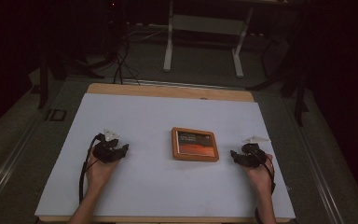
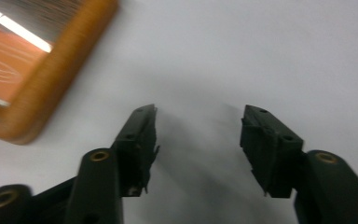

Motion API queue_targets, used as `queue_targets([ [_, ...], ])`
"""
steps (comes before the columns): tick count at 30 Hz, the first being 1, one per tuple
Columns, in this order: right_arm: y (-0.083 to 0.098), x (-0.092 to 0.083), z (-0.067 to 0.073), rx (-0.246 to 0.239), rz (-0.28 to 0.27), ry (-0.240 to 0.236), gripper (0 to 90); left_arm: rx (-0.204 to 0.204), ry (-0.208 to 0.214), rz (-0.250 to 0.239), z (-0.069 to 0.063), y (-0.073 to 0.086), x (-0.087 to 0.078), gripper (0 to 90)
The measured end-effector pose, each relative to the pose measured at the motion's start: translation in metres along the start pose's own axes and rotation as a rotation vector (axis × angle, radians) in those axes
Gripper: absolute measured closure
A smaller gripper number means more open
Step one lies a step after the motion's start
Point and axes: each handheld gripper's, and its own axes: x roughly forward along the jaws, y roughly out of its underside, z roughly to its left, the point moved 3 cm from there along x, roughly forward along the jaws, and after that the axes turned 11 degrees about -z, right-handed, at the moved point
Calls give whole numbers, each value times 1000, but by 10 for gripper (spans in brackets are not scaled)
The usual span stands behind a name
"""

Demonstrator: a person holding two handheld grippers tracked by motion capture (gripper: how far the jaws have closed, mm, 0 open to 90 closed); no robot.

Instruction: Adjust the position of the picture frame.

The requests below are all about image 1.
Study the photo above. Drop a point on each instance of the person's left hand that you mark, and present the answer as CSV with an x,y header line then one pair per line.
x,y
100,174

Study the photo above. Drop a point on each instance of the white metal desk frame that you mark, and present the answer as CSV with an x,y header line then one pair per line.
x,y
205,24

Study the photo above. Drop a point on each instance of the metal floor rail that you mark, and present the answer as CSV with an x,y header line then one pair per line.
x,y
320,174
3,174

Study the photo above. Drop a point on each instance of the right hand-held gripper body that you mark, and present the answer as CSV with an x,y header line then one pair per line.
x,y
252,155

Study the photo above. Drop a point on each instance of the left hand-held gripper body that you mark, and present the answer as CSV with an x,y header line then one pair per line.
x,y
105,151

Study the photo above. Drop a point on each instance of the white table mat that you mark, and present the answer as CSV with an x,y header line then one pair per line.
x,y
155,183

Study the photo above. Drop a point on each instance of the person's right hand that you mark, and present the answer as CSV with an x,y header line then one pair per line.
x,y
261,179

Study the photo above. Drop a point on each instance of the dark metal stand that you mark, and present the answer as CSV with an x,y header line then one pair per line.
x,y
43,81
300,99

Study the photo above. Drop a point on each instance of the orange rectangular box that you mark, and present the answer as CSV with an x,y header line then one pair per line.
x,y
195,144

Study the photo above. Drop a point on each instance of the black floor bracket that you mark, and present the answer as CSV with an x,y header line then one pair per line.
x,y
56,115

